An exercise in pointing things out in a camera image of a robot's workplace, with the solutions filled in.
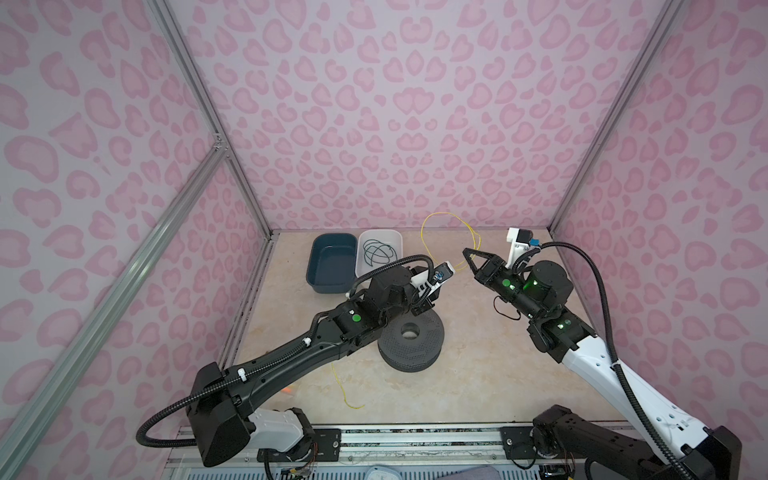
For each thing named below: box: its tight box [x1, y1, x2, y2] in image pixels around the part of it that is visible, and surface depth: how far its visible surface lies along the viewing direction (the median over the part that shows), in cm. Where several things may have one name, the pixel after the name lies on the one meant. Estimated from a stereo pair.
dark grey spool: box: [377, 309, 445, 373], surface depth 87 cm
